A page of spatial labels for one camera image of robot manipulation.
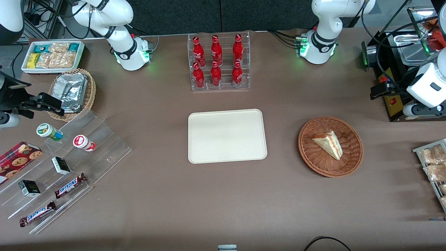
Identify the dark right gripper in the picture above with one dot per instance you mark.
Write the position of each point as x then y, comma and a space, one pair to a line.
7, 98

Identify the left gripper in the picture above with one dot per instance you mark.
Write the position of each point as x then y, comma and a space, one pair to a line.
393, 86

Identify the triangular sandwich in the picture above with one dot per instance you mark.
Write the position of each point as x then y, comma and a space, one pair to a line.
329, 143

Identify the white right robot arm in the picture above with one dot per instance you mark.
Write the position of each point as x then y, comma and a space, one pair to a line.
115, 17

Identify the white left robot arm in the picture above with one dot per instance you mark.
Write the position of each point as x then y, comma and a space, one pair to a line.
322, 21

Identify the small tan wicker basket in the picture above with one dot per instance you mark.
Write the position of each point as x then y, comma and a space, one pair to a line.
90, 94

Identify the tray of packaged snacks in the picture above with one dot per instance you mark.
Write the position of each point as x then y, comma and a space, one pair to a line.
418, 150

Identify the large brown wicker basket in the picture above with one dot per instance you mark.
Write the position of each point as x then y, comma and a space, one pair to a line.
313, 157

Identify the cream plastic tray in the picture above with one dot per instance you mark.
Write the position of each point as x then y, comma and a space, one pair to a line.
226, 136

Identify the black food warmer machine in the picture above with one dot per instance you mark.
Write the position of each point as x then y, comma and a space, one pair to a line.
395, 106

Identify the green lid yogurt cup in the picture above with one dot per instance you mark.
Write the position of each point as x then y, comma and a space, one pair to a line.
45, 130

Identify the silver foil package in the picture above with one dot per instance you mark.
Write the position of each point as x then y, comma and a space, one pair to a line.
71, 89
71, 109

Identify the white snack bin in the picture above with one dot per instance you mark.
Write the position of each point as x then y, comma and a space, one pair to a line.
24, 66

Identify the yellow snack packet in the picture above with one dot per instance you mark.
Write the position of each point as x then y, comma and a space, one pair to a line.
32, 61

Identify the clear bag of nuts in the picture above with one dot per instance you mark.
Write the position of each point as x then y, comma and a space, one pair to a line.
66, 60
59, 47
47, 60

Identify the steel warmer pan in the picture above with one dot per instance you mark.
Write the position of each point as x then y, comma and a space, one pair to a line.
413, 54

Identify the teal snack packet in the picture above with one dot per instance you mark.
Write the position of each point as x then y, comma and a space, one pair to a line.
73, 47
41, 48

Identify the red lid yogurt cup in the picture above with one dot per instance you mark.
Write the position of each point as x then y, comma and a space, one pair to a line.
82, 142

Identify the red cookie box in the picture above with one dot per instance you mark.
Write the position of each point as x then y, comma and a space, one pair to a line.
17, 160

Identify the small black box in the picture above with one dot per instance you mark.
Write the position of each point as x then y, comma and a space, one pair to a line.
29, 188
61, 165

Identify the red sausage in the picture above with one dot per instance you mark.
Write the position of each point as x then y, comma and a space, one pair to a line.
432, 23
435, 43

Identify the clear acrylic step display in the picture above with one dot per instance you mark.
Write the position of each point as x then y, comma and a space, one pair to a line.
104, 150

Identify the clear bag of crackers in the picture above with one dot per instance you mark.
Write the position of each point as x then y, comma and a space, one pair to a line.
432, 155
443, 189
435, 172
444, 201

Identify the Snickers chocolate bar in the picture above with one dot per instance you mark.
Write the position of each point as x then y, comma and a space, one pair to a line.
36, 214
69, 185

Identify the red cola bottle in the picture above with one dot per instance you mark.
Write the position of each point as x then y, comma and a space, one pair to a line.
198, 76
216, 48
198, 50
238, 47
237, 75
216, 75

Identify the clear acrylic bottle rack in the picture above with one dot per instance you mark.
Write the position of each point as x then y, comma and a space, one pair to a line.
224, 55

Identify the brown table cloth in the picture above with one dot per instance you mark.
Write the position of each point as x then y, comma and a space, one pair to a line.
174, 202

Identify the small grey box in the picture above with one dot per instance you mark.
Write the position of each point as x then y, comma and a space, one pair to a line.
227, 248

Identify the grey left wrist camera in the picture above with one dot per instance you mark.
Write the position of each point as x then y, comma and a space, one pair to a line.
418, 109

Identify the aluminium frame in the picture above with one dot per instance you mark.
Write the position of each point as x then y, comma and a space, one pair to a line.
48, 21

